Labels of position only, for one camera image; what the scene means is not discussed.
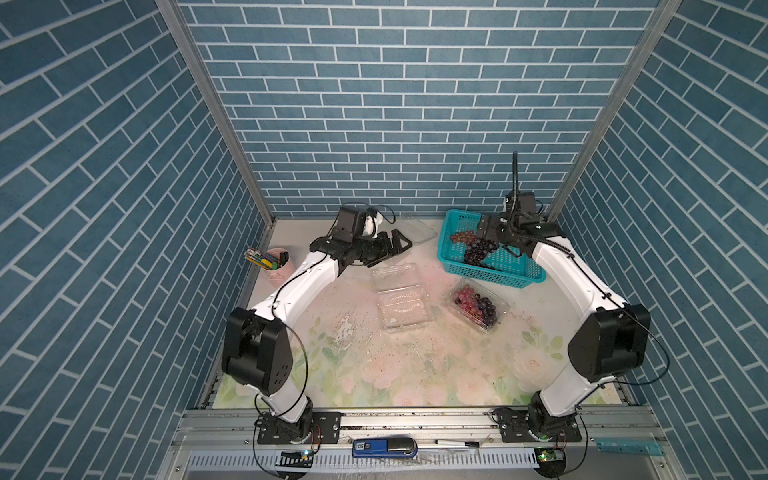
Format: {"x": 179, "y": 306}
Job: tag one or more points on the teal plastic basket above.
{"x": 463, "y": 253}

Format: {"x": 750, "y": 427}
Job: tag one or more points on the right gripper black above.
{"x": 490, "y": 225}

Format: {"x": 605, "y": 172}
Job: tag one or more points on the dark grape bunch middle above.
{"x": 477, "y": 253}

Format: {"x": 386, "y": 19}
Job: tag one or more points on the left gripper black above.
{"x": 382, "y": 252}

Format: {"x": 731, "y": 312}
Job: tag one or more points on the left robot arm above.
{"x": 256, "y": 348}

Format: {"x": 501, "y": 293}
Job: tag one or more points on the aluminium front rail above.
{"x": 221, "y": 444}

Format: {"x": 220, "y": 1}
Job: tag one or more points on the dark purple grape bunch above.
{"x": 486, "y": 311}

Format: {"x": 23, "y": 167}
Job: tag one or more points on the coloured pens bundle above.
{"x": 264, "y": 260}

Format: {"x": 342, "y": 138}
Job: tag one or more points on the blue black handheld device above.
{"x": 394, "y": 447}

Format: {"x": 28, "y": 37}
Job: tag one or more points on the black marker pen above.
{"x": 458, "y": 443}

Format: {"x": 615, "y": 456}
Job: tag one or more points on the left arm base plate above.
{"x": 324, "y": 425}

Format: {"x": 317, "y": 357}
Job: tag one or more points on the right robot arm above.
{"x": 612, "y": 336}

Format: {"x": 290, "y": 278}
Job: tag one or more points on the clear clamshell container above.
{"x": 402, "y": 298}
{"x": 416, "y": 230}
{"x": 502, "y": 306}

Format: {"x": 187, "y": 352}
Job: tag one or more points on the pink pen cup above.
{"x": 283, "y": 266}

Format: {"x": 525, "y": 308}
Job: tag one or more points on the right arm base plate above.
{"x": 518, "y": 425}

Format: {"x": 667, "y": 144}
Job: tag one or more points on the teal metal bracket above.
{"x": 630, "y": 446}

